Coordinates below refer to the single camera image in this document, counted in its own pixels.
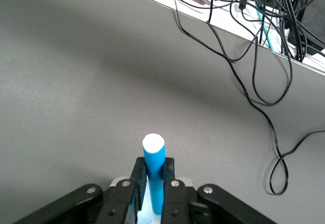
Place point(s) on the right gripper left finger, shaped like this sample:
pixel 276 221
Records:
pixel 119 201

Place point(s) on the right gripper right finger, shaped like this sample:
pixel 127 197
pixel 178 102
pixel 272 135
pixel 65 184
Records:
pixel 177 203

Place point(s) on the blue marker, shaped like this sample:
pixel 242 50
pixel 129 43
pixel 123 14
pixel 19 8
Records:
pixel 155 155

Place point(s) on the black power adapter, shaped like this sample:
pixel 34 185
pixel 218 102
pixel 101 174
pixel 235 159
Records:
pixel 311 18

